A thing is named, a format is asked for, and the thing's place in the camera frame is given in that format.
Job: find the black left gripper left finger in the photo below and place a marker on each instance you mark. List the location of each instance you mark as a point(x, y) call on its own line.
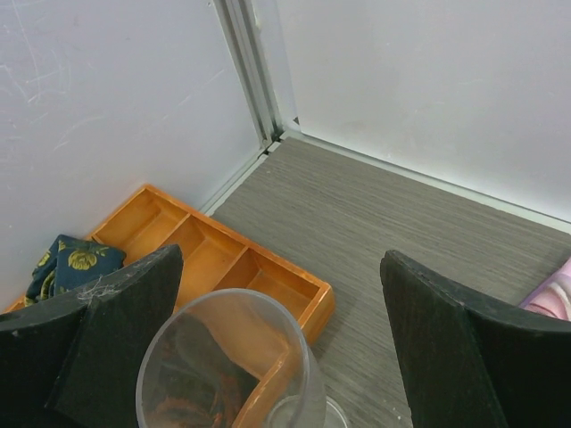
point(73, 360)

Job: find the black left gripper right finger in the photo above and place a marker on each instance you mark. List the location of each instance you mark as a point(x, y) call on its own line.
point(468, 359)

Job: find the clear tall wine glass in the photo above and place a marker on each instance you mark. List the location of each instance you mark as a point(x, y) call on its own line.
point(233, 358)

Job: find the wooden compartment tray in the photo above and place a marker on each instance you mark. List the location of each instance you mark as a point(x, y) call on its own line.
point(215, 257)

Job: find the dark floral rolled cloth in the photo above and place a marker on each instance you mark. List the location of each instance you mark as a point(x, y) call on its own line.
point(69, 263)

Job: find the black orange rolled cloth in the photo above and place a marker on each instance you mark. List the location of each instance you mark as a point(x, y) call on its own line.
point(190, 381)

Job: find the aluminium frame rail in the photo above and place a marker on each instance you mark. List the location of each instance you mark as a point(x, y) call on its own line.
point(245, 48)

